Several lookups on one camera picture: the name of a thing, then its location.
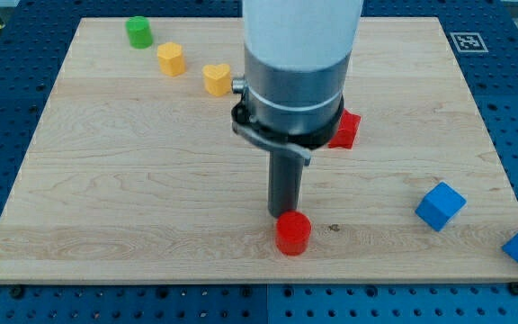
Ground black board screw right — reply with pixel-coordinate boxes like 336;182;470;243
507;282;518;296

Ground green cylinder block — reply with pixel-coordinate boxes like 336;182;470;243
125;16;153;49

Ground black board screw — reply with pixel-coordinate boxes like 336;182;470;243
9;285;25;300
507;282;518;296

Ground light wooden board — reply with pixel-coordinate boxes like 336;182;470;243
0;17;518;285

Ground red cylinder block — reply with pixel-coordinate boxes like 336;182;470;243
275;211;312;256

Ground black white fiducial tag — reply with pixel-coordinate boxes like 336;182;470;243
450;31;488;53

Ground yellow hexagon block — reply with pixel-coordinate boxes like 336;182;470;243
156;42;186;77

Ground blue cube block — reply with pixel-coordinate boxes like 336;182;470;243
415;182;467;231

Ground yellow heart block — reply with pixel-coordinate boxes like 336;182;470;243
202;63;232;96

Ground black board screw left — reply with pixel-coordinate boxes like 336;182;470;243
9;285;25;300

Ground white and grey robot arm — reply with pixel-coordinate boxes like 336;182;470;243
232;0;363;165

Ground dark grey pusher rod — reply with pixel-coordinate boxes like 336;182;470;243
268;152;304;218

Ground red star block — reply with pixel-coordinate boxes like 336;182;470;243
327;110;362;149

